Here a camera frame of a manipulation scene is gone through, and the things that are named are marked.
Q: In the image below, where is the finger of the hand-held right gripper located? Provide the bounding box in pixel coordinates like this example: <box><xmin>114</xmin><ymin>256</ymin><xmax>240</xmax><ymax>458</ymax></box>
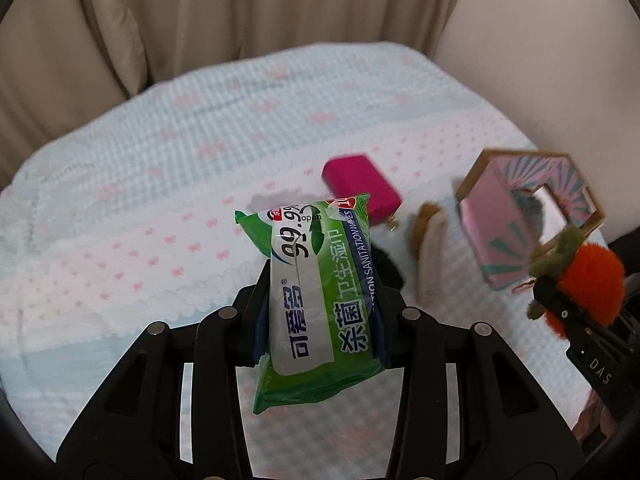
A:
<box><xmin>532</xmin><ymin>280</ymin><xmax>627</xmax><ymax>358</ymax></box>

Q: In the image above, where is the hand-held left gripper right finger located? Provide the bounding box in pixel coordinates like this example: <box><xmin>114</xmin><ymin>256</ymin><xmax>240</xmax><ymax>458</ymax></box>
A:
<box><xmin>371</xmin><ymin>269</ymin><xmax>587</xmax><ymax>480</ymax></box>

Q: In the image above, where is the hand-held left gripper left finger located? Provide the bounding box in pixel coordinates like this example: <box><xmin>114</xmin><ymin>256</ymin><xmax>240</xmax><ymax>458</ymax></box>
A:
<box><xmin>56</xmin><ymin>259</ymin><xmax>274</xmax><ymax>480</ymax></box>

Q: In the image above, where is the orange plush carrot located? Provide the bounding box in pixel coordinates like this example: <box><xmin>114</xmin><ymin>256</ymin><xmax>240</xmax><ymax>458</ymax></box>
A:
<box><xmin>526</xmin><ymin>226</ymin><xmax>627</xmax><ymax>342</ymax></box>

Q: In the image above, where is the green wet wipes packet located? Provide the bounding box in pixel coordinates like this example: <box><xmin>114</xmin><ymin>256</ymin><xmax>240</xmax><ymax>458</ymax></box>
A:
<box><xmin>234</xmin><ymin>193</ymin><xmax>391</xmax><ymax>415</ymax></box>

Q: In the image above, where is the brown beige plush toy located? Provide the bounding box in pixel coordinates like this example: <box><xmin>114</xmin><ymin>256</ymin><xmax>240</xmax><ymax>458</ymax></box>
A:
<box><xmin>409</xmin><ymin>200</ymin><xmax>454</xmax><ymax>307</ymax></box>

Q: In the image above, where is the pink striped window box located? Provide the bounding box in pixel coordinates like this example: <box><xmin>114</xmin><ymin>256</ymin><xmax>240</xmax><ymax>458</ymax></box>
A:
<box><xmin>455</xmin><ymin>148</ymin><xmax>605</xmax><ymax>291</ymax></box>

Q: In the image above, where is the magenta pouch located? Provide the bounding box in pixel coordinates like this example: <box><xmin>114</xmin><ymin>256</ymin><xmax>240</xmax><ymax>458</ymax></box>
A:
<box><xmin>321</xmin><ymin>153</ymin><xmax>403</xmax><ymax>224</ymax></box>

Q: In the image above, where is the beige curtain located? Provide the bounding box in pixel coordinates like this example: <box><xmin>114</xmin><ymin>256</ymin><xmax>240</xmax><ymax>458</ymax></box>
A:
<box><xmin>0</xmin><ymin>0</ymin><xmax>471</xmax><ymax>188</ymax></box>

